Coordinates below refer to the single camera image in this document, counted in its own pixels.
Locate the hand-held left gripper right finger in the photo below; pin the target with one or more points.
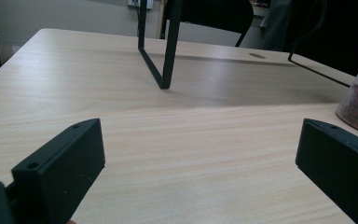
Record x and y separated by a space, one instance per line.
338 161

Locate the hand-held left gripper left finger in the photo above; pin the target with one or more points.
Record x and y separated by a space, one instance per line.
59 168

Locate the black office chair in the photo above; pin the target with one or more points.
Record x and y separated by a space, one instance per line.
217 15

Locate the black metal frame stand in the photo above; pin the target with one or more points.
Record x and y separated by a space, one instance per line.
167 43
310 67

